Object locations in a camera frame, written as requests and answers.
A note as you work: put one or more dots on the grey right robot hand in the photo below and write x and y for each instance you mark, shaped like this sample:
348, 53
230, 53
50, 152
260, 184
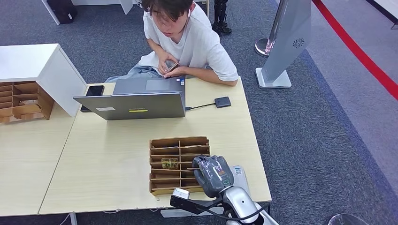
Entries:
213, 175

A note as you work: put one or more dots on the person's left hand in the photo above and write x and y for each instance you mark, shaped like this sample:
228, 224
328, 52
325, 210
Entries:
179, 72

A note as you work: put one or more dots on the person's right hand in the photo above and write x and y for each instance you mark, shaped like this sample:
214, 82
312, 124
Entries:
163, 60

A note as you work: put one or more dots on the person's stack of cards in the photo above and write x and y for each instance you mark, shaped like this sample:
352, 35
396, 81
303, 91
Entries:
171, 66

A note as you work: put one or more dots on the person's left forearm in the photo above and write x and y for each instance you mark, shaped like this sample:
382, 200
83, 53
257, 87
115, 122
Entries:
211, 76

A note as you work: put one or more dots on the person's right forearm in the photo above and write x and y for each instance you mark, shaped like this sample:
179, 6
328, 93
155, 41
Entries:
154, 46

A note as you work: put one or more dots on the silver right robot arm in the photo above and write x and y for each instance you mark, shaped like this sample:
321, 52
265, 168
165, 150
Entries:
239, 202

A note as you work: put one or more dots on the white ID card reader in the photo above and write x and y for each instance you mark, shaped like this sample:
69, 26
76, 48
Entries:
241, 178

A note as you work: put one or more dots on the person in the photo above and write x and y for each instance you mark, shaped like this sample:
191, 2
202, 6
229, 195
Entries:
196, 43

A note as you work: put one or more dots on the wooden card slot rack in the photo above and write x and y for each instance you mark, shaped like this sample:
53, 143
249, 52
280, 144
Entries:
164, 183

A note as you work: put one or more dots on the small black square reader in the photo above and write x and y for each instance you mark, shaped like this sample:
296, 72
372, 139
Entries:
223, 102

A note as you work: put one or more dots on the grey laptop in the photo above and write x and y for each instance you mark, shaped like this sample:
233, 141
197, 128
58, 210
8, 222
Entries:
140, 105

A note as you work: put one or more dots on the black robot legs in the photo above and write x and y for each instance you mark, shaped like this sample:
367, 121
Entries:
221, 18

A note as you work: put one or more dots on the black smartphone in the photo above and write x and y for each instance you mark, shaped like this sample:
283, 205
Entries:
94, 91

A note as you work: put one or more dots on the black box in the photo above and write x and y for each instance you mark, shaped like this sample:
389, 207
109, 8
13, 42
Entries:
62, 9

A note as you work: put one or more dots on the grey kiosk stand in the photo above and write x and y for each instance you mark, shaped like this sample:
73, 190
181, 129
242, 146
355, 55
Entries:
289, 37

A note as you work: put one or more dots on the white cabinet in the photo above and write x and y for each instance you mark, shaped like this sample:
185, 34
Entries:
28, 60

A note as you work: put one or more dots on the clear round dome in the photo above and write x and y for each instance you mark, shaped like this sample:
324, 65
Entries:
348, 220

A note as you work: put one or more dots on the wooden pigeonhole organizer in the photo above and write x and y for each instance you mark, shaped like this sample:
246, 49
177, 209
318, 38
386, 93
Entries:
28, 108

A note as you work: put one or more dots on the white table leg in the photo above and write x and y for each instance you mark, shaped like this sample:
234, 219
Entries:
73, 220

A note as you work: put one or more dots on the white desk with black edge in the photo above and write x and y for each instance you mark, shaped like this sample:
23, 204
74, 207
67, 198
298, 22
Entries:
390, 3

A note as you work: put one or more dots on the white under-desk bracket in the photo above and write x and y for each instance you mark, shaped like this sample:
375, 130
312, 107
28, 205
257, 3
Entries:
166, 213

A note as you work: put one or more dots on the chrome stanchion post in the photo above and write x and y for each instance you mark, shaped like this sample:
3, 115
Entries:
262, 46

